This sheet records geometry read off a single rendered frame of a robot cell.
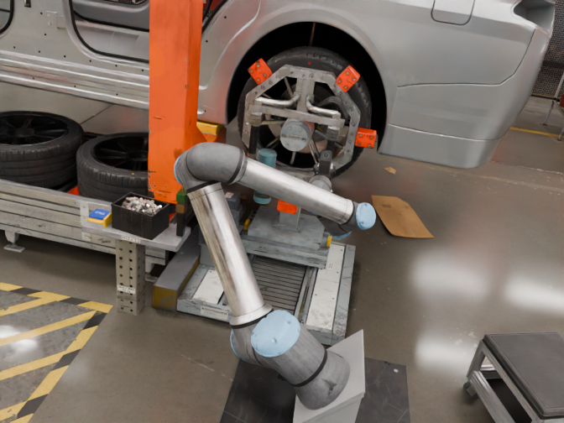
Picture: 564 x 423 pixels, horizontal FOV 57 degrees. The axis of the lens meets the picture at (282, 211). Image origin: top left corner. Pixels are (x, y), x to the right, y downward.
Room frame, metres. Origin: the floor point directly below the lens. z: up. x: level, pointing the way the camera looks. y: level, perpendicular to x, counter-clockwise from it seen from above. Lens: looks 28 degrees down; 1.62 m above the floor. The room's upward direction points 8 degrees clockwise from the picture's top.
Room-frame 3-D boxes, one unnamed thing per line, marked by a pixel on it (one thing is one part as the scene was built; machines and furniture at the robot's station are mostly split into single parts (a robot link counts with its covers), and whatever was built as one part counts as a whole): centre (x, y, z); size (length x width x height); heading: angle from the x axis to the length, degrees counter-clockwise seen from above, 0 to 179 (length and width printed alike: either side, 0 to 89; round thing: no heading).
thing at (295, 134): (2.30, -0.02, 0.85); 0.21 x 0.14 x 0.14; 173
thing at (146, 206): (1.91, 0.60, 0.51); 0.20 x 0.14 x 0.13; 74
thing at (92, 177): (2.59, 0.81, 0.39); 0.66 x 0.66 x 0.24
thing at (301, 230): (2.54, -0.05, 0.32); 0.40 x 0.30 x 0.28; 83
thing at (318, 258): (2.54, -0.05, 0.13); 0.50 x 0.36 x 0.10; 83
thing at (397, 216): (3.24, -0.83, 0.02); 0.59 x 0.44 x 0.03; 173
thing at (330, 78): (2.37, -0.03, 0.85); 0.54 x 0.07 x 0.54; 83
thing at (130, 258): (1.91, 0.64, 0.21); 0.10 x 0.10 x 0.42; 83
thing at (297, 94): (2.26, 0.09, 1.03); 0.19 x 0.18 x 0.11; 173
